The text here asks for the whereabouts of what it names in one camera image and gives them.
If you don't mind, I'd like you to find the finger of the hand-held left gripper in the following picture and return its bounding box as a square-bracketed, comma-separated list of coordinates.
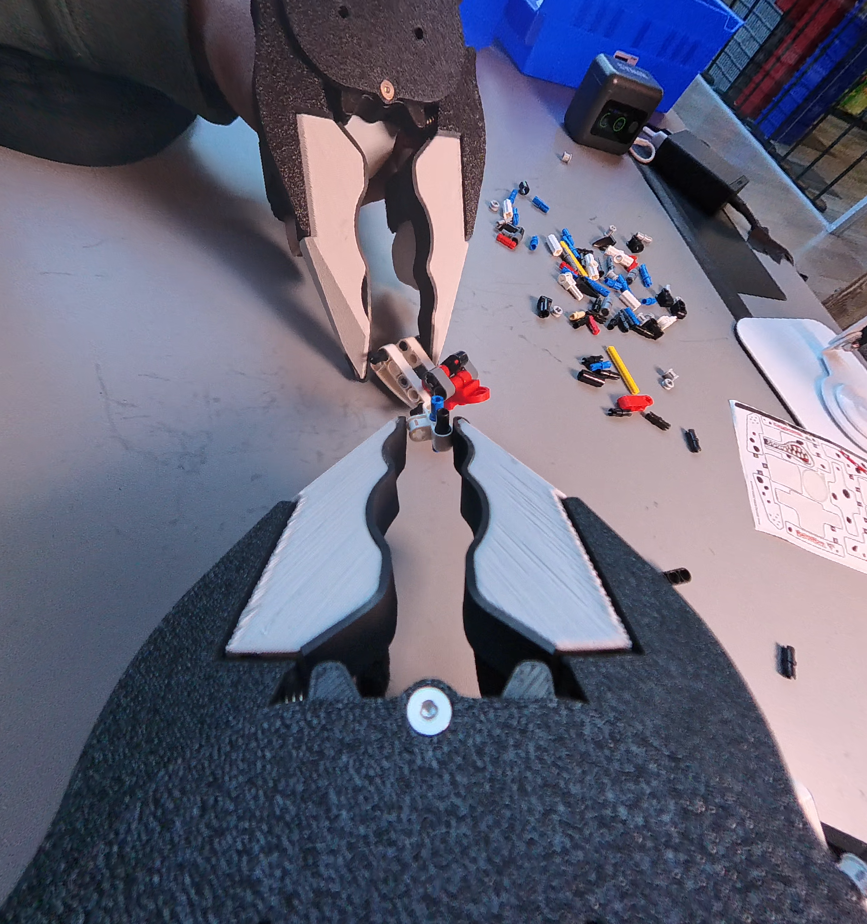
[293, 110, 398, 382]
[388, 128, 475, 359]

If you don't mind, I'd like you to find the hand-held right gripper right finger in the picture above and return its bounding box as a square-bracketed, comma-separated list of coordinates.
[453, 419, 634, 691]

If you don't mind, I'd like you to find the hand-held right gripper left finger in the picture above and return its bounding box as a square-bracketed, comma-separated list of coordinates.
[225, 419, 411, 691]

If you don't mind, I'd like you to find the red white black brick subassembly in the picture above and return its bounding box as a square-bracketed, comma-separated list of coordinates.
[369, 337, 492, 410]

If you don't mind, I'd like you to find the person's left forearm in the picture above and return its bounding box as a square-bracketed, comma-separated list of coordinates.
[0, 0, 261, 167]

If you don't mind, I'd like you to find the grey desk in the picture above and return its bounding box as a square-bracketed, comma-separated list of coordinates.
[0, 44, 867, 924]

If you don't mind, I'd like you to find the pile of small toy bricks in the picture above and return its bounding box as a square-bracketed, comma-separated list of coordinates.
[484, 174, 694, 434]

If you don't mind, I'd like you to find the black box device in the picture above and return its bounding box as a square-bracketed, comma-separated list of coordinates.
[564, 51, 665, 157]

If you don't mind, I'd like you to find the blue plastic bin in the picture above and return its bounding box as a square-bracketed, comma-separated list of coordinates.
[463, 0, 745, 109]

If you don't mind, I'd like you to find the black power adapter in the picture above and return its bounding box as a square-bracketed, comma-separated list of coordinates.
[639, 128, 798, 268]

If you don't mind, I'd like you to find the sticker sheet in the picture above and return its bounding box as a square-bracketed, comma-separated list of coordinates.
[730, 402, 867, 578]

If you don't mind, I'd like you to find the white booklet stand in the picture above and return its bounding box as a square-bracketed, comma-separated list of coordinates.
[737, 296, 867, 463]

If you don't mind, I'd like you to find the wire shelf rack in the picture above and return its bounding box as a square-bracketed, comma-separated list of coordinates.
[701, 0, 867, 232]

